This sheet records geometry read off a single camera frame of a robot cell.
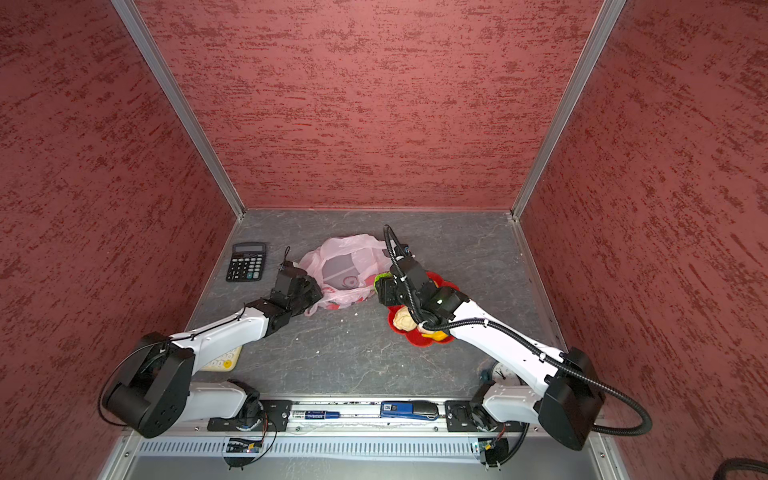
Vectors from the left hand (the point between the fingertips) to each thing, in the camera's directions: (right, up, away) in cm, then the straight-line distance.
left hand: (322, 291), depth 91 cm
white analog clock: (+52, -20, -13) cm, 57 cm away
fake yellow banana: (+35, -11, -7) cm, 37 cm away
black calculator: (-30, +8, +12) cm, 33 cm away
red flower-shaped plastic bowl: (+28, -12, -5) cm, 31 cm away
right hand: (+20, +3, -12) cm, 23 cm away
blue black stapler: (+28, -25, -20) cm, 43 cm away
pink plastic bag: (+5, +6, +11) cm, 14 cm away
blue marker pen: (+2, -28, -17) cm, 33 cm away
